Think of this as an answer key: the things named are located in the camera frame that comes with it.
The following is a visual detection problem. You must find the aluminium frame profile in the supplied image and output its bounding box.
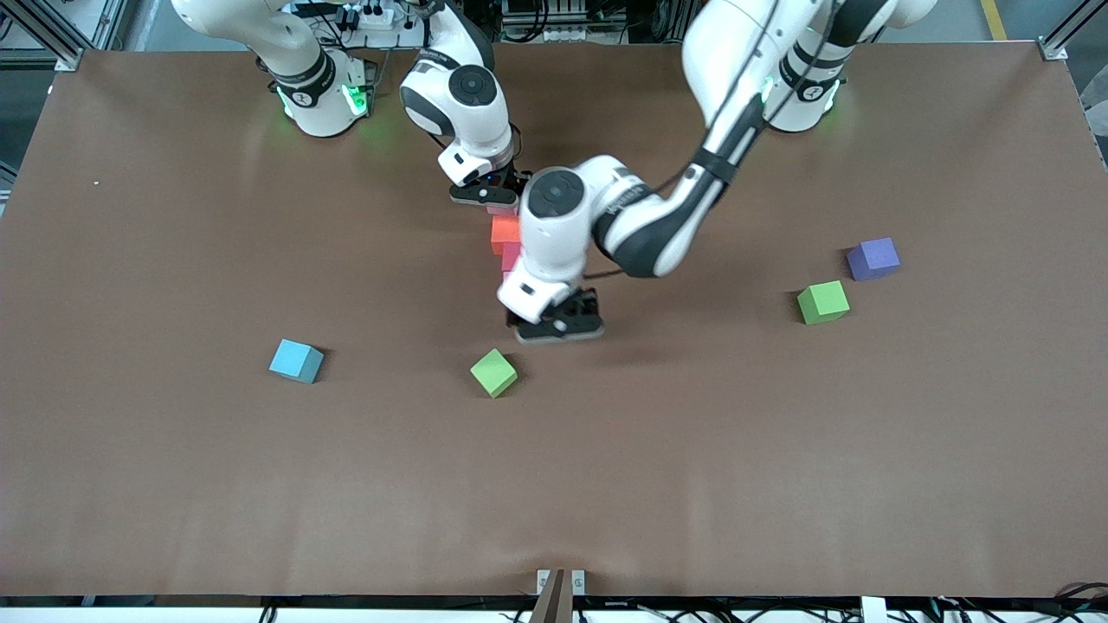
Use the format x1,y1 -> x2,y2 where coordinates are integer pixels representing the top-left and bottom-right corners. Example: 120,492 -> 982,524
0,0 -> 87,72
1039,0 -> 1108,61

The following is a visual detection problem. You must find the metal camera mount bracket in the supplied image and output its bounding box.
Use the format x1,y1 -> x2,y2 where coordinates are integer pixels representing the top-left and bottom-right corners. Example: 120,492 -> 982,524
530,568 -> 588,623

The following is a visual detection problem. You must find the white power strip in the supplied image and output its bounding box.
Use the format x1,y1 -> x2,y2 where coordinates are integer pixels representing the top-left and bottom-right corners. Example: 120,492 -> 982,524
336,2 -> 406,32

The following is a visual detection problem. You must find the green foam block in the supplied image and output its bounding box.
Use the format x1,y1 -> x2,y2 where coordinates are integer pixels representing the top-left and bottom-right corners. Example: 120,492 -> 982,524
796,279 -> 852,326
470,348 -> 519,399

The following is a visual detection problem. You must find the large brown table mat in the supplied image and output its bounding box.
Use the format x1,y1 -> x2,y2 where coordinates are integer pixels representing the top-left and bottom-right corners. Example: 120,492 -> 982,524
0,42 -> 1108,598

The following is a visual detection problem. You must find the purple foam block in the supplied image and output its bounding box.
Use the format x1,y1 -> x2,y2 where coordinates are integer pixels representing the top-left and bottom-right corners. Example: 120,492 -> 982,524
847,237 -> 902,282

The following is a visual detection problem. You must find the blue foam block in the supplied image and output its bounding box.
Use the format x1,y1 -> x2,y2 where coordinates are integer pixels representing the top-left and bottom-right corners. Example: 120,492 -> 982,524
268,339 -> 325,385

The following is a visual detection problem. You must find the metal rack equipment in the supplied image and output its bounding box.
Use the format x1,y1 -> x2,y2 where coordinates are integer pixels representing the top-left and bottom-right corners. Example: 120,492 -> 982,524
502,0 -> 628,44

